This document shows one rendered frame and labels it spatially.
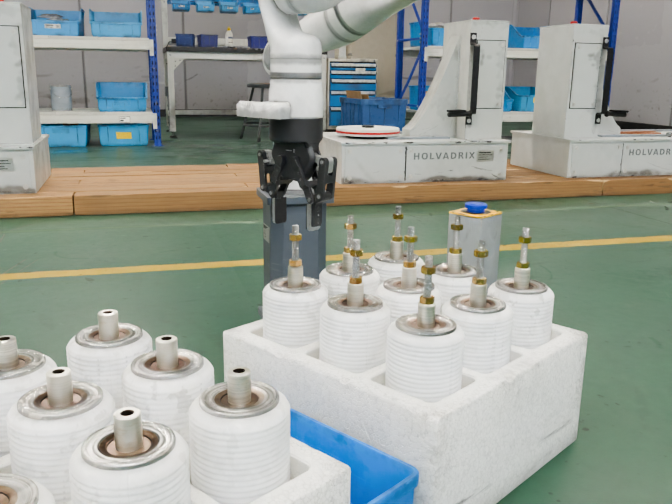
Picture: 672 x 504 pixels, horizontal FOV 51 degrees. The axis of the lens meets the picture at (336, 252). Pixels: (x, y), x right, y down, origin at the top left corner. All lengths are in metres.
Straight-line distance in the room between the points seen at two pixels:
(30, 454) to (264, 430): 0.21
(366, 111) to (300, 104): 4.60
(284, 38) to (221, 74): 8.41
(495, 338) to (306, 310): 0.26
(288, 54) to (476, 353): 0.46
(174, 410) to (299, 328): 0.31
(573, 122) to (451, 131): 0.61
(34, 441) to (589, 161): 3.23
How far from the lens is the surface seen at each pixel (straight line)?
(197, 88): 9.34
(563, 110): 3.65
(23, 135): 3.06
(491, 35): 3.41
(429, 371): 0.86
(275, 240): 1.52
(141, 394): 0.75
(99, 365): 0.83
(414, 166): 3.22
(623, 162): 3.78
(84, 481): 0.61
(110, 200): 2.92
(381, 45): 7.50
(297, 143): 0.96
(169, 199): 2.92
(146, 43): 5.57
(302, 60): 0.95
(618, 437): 1.24
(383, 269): 1.16
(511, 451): 1.00
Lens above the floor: 0.55
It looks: 14 degrees down
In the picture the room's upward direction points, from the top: 1 degrees clockwise
